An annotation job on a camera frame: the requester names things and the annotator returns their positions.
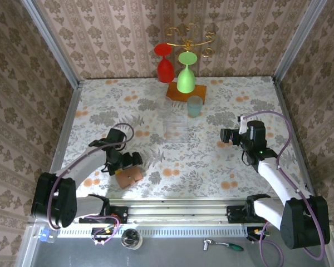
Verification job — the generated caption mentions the pink leather card holder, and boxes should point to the pink leather card holder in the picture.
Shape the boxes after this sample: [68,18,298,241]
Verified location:
[115,166,144,189]

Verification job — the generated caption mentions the frosted teal tumbler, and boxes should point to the frosted teal tumbler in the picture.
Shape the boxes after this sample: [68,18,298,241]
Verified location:
[186,95,204,118]

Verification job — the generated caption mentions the floral table cover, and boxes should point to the floral table cover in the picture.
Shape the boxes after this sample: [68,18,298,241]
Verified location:
[53,76,310,200]

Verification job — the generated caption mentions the clear acrylic tray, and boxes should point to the clear acrylic tray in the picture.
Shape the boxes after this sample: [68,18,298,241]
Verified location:
[164,113,190,144]

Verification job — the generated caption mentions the clear glass tumbler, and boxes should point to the clear glass tumbler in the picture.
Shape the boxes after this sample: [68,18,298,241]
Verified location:
[155,96,173,119]

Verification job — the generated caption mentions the orange wooden rack base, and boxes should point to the orange wooden rack base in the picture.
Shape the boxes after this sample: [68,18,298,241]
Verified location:
[165,81,208,105]

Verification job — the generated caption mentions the green wine glass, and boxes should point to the green wine glass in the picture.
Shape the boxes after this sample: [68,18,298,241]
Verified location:
[176,51,198,94]

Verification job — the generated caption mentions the round glass jar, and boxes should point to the round glass jar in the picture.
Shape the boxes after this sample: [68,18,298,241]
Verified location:
[120,228,144,250]

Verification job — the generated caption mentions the red wine glass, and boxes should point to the red wine glass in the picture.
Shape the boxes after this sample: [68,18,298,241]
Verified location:
[154,43,175,83]

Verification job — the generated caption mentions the blue plastic connector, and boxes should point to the blue plastic connector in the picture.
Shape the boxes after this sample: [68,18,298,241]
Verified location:
[40,228,58,243]

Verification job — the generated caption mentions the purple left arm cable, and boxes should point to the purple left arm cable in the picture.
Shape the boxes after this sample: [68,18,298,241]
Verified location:
[46,122,136,247]

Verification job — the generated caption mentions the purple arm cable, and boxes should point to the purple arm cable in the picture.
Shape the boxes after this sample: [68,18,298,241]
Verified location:
[240,110,328,267]
[46,122,136,247]

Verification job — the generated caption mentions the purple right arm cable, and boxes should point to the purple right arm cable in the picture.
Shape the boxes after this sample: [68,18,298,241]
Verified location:
[240,110,328,267]

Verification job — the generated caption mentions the aluminium table side rail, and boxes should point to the aluminium table side rail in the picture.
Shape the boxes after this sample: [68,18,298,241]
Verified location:
[272,77,317,201]
[48,80,84,179]

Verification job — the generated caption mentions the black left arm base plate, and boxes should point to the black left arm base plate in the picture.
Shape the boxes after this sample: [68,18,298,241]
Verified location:
[78,205,129,225]

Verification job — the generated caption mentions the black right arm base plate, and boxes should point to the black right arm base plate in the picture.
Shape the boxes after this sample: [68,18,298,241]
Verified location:
[226,205,268,224]

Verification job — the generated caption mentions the aluminium mounting rail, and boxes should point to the aluminium mounting rail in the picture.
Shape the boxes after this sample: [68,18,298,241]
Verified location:
[27,197,333,225]

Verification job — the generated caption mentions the white slotted cable duct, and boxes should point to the white slotted cable duct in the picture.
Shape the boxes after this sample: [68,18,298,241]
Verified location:
[57,226,248,239]

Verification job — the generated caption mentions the green handled ratchet wrench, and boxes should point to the green handled ratchet wrench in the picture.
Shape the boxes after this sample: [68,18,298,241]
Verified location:
[202,238,244,252]

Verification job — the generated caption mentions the gold wire glass rack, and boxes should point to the gold wire glass rack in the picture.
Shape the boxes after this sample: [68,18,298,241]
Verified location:
[165,23,217,58]

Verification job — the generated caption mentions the aluminium frame post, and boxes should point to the aluminium frame post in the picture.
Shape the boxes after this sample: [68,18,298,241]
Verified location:
[272,0,328,81]
[21,0,84,90]

